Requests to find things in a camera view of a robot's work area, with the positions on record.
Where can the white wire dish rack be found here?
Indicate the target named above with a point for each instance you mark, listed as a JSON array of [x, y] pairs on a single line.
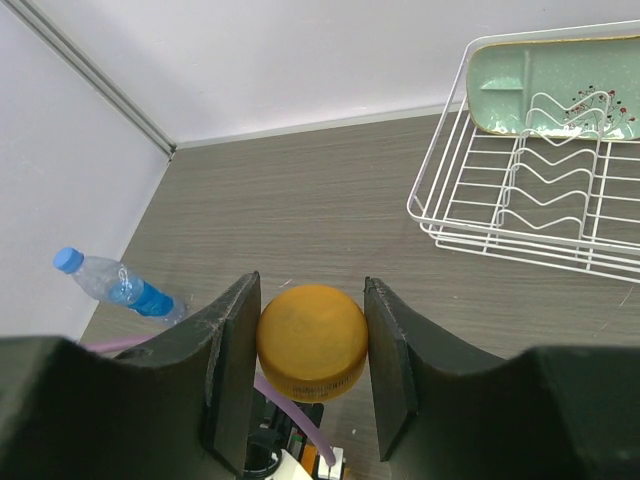
[[565, 203]]

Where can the blue bottle cap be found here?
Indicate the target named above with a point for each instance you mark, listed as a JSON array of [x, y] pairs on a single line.
[[68, 260]]

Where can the mint green divided tray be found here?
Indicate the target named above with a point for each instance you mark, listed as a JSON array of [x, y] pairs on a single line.
[[583, 88]]

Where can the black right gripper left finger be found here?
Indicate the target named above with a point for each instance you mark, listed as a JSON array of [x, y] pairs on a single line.
[[176, 406]]

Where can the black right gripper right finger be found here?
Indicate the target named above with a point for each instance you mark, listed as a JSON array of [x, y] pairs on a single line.
[[445, 409]]

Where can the clear blue water bottle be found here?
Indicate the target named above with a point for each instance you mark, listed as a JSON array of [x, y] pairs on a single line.
[[110, 281]]

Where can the orange bottle cap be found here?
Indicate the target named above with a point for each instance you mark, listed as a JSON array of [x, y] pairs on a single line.
[[312, 342]]

